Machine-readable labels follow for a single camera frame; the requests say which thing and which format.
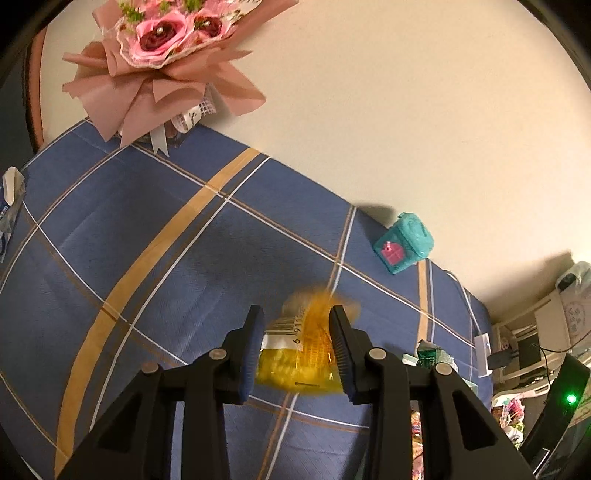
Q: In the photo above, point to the white tray with teal rim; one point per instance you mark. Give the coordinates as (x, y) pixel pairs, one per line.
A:
(408, 359)

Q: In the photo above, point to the brown wooden frame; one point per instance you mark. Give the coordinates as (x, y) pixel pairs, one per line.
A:
(34, 92)

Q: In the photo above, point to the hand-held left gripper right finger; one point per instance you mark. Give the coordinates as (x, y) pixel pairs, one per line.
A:
(344, 360)

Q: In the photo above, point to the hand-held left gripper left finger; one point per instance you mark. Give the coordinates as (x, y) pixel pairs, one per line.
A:
(249, 360)

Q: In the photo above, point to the white printed bag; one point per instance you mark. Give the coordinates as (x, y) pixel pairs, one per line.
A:
(577, 318)

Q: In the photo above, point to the white wooden stand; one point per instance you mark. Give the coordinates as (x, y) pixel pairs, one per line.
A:
(549, 318)

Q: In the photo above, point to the blue checked tablecloth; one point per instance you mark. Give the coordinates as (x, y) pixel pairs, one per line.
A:
(138, 221)

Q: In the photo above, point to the yellow snack packet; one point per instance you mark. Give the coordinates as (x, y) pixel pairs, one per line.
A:
(300, 360)

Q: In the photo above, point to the black power adapter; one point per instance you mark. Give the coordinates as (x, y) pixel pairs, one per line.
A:
(499, 361)

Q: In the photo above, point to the green snack packet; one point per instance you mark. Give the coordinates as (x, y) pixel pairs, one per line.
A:
(431, 356)

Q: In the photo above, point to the pile of colourful trinkets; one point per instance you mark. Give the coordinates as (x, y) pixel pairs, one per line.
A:
(508, 410)

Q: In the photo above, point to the blue white wrapper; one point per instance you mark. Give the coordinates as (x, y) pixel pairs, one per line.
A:
(7, 226)

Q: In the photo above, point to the pink flower bouquet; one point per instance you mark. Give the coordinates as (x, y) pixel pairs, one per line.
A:
(157, 32)

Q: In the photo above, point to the teal toy box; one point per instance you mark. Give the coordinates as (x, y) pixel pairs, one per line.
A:
(406, 244)

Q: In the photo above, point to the white crumpled paper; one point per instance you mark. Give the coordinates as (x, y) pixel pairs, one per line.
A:
(11, 182)

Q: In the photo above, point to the white power strip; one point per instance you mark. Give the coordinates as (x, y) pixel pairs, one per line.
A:
(482, 344)

